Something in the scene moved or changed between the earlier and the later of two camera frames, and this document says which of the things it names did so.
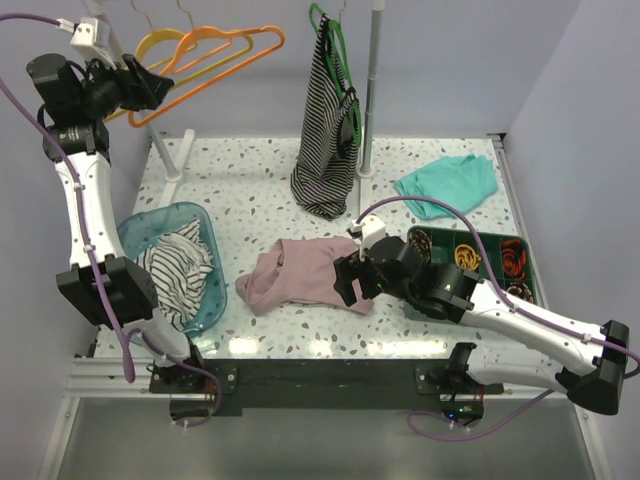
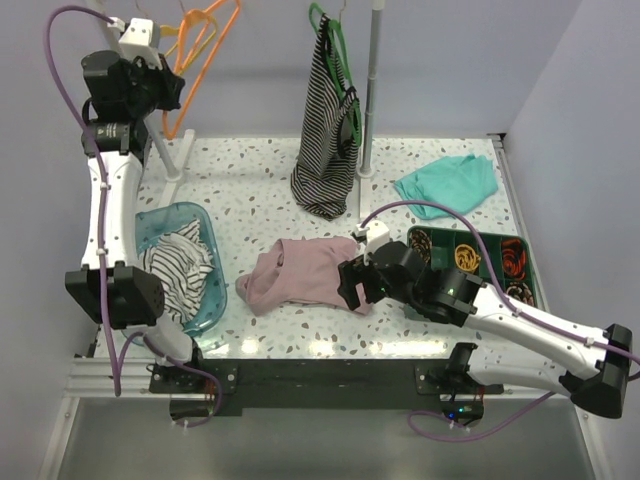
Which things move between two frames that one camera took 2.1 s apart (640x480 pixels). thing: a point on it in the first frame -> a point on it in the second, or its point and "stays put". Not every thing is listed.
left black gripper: x=138 y=97 stays put
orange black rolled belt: x=514 y=259 stays put
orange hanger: x=174 y=61 -> x=190 y=58
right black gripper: x=348 y=269 stays put
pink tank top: x=301 y=271 stays put
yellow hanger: x=147 y=42 -> x=173 y=32
